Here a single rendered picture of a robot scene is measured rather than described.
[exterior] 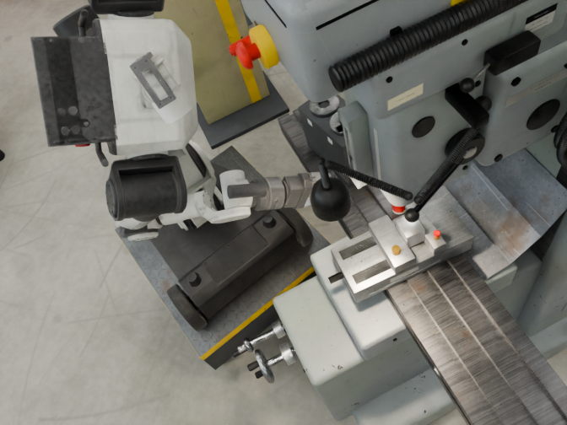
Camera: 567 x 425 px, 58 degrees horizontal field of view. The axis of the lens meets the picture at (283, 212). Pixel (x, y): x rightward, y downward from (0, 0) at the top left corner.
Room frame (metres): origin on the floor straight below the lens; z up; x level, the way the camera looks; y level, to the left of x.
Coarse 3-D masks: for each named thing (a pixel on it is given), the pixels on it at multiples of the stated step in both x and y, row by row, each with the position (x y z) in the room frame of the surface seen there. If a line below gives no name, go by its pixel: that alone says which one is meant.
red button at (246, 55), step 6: (240, 42) 0.60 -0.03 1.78; (240, 48) 0.59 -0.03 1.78; (246, 48) 0.60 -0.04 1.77; (252, 48) 0.59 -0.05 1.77; (240, 54) 0.59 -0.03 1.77; (246, 54) 0.58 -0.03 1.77; (252, 54) 0.59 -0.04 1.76; (258, 54) 0.59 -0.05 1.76; (240, 60) 0.59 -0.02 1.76; (246, 60) 0.58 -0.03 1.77; (252, 60) 0.59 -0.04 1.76; (246, 66) 0.58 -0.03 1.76; (252, 66) 0.58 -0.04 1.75
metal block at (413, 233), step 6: (396, 222) 0.64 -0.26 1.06; (402, 222) 0.63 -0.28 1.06; (408, 222) 0.62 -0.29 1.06; (402, 228) 0.62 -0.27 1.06; (408, 228) 0.61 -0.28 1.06; (414, 228) 0.60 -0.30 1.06; (420, 228) 0.60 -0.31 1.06; (402, 234) 0.61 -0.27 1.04; (408, 234) 0.59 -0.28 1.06; (414, 234) 0.59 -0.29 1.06; (420, 234) 0.59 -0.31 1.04; (408, 240) 0.58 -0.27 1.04; (414, 240) 0.59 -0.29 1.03; (420, 240) 0.59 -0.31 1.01; (408, 246) 0.58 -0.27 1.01
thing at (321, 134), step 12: (336, 96) 1.08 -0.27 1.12; (300, 108) 1.10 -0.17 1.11; (312, 108) 1.07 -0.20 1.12; (324, 108) 1.05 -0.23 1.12; (336, 108) 1.03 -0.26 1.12; (312, 120) 1.04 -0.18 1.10; (324, 120) 1.02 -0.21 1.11; (336, 120) 0.99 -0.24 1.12; (312, 132) 1.05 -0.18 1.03; (324, 132) 0.98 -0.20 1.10; (336, 132) 0.95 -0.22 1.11; (312, 144) 1.07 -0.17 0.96; (324, 144) 1.00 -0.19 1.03; (336, 144) 0.93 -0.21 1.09; (324, 156) 1.01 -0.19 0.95; (336, 156) 0.94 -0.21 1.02; (348, 180) 0.90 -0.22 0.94
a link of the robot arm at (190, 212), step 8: (192, 200) 0.84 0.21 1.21; (192, 208) 0.82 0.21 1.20; (160, 216) 0.84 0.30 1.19; (168, 216) 0.83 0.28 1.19; (176, 216) 0.82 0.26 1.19; (184, 216) 0.82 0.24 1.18; (192, 216) 0.81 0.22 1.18; (200, 216) 0.81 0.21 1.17; (152, 224) 0.82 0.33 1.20; (160, 224) 0.84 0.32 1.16; (168, 224) 0.83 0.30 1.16
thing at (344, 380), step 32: (320, 288) 0.70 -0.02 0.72; (512, 288) 0.50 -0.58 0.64; (288, 320) 0.64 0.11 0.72; (320, 320) 0.60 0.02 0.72; (320, 352) 0.51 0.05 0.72; (352, 352) 0.47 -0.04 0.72; (384, 352) 0.45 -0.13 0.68; (416, 352) 0.46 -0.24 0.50; (320, 384) 0.42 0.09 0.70; (352, 384) 0.43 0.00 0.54; (384, 384) 0.44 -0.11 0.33
